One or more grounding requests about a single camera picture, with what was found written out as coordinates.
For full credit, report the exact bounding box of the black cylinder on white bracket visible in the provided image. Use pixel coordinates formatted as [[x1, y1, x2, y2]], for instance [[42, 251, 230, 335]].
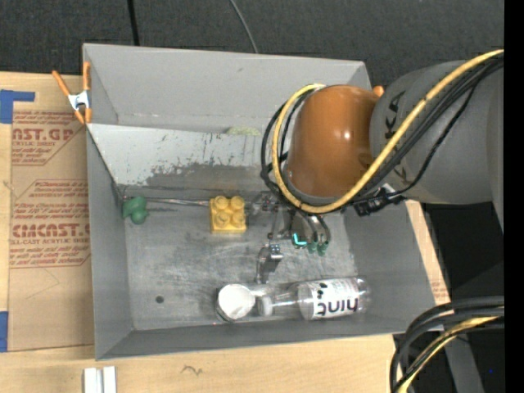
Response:
[[351, 184, 406, 217]]

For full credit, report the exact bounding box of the clear plastic bottle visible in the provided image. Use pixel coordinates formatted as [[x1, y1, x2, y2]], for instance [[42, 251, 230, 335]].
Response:
[[256, 276, 372, 322]]

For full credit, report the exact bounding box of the brown cardboard board, red print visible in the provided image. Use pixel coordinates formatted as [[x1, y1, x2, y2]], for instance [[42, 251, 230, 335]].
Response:
[[0, 70, 452, 352]]

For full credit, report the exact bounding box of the green toy figure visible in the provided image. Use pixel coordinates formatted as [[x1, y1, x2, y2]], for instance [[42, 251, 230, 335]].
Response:
[[121, 196, 148, 225]]

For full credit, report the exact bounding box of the white round object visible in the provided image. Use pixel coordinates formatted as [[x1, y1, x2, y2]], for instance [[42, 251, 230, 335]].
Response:
[[215, 283, 257, 323]]

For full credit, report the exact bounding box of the grey metal bin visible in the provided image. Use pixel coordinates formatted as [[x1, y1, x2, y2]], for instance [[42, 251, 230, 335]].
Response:
[[81, 42, 436, 362]]

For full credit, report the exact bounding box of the yellow toy brick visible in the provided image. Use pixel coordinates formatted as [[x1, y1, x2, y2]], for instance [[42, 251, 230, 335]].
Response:
[[209, 195, 248, 234]]

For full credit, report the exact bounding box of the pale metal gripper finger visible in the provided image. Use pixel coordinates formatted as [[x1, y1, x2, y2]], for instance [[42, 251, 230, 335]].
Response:
[[255, 243, 285, 285], [250, 192, 281, 217]]

